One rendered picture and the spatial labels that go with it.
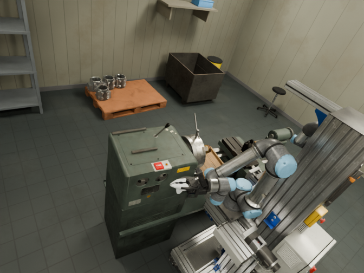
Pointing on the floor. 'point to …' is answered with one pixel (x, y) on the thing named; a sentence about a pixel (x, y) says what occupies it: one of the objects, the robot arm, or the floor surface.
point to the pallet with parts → (122, 96)
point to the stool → (273, 100)
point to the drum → (215, 60)
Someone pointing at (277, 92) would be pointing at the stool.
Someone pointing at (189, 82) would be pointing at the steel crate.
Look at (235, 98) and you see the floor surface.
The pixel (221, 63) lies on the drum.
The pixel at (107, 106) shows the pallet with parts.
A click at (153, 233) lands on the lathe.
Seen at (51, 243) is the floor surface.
